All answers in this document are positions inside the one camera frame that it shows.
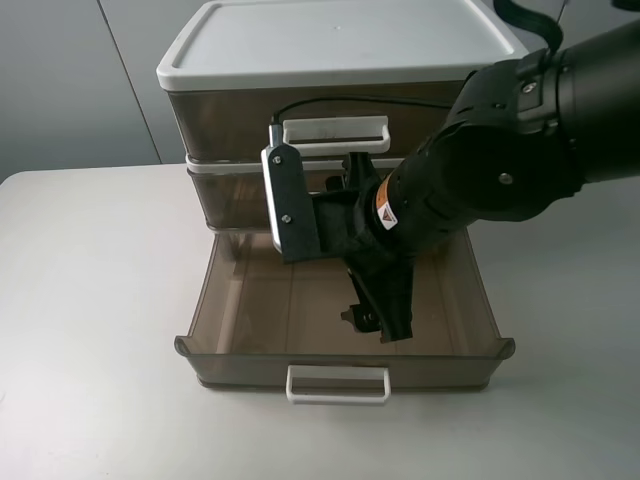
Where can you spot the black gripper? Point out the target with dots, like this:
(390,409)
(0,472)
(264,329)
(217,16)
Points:
(381,276)

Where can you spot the brown translucent drawer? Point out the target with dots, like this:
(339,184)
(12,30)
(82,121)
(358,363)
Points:
(232,125)
(257,316)

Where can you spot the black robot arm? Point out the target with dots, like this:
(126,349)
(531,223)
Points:
(521,135)

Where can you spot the white-topped drawer cabinet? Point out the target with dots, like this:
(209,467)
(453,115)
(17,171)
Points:
(244,45)

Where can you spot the white upper drawer handle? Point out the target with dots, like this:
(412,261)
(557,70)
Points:
(331,136)

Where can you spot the white drawer handle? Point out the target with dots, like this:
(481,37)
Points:
(337,385)
(331,136)

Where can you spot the white lower drawer handle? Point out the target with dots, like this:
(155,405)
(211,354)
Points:
(337,385)

